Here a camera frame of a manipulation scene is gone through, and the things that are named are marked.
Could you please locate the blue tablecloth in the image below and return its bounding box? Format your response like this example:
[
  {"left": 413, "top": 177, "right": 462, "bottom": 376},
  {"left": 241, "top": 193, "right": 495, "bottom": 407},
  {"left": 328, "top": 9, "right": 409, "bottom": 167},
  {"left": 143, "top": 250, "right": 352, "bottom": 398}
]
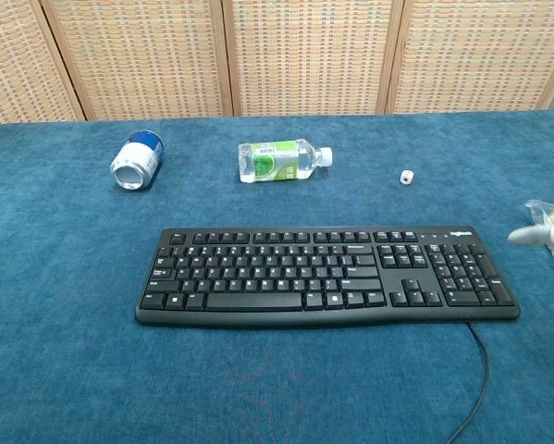
[{"left": 0, "top": 108, "right": 554, "bottom": 444}]

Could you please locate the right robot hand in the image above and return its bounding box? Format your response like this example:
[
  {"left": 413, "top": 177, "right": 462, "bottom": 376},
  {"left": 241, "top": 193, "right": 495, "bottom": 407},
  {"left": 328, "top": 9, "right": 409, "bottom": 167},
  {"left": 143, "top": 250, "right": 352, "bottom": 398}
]
[{"left": 508, "top": 223, "right": 554, "bottom": 249}]

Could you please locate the clear green-label water bottle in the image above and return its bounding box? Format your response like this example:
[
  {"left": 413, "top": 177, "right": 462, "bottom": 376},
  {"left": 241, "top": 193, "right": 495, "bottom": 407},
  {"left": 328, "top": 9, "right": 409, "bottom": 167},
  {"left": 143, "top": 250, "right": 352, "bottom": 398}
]
[{"left": 237, "top": 139, "right": 334, "bottom": 184}]

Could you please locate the blue white soda can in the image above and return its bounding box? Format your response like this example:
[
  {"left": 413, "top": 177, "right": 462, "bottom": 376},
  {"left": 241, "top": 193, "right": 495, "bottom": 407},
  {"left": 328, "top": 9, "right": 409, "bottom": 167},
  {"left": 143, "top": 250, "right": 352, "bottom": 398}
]
[{"left": 110, "top": 129, "right": 166, "bottom": 191}]

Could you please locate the clear plastic snack packet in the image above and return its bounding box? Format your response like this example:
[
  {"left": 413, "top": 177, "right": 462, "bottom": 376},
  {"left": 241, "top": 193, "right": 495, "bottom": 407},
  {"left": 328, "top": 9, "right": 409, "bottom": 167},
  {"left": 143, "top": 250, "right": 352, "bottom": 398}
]
[{"left": 523, "top": 199, "right": 554, "bottom": 259}]

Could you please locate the woven folding screen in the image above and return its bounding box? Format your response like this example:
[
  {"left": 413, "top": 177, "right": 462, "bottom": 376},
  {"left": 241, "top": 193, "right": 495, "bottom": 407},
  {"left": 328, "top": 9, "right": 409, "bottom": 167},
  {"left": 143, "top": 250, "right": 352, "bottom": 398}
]
[{"left": 0, "top": 0, "right": 554, "bottom": 127}]

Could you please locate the black keyboard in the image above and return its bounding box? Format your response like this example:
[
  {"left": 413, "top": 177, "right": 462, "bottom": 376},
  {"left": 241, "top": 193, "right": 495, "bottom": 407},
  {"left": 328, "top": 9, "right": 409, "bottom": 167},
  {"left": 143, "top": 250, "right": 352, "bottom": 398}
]
[{"left": 134, "top": 226, "right": 522, "bottom": 330}]

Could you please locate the black keyboard cable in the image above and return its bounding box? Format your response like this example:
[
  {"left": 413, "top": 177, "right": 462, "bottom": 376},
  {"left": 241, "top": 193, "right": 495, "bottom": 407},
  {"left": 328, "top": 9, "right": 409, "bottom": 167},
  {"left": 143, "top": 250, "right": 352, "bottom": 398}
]
[{"left": 444, "top": 321, "right": 491, "bottom": 444}]

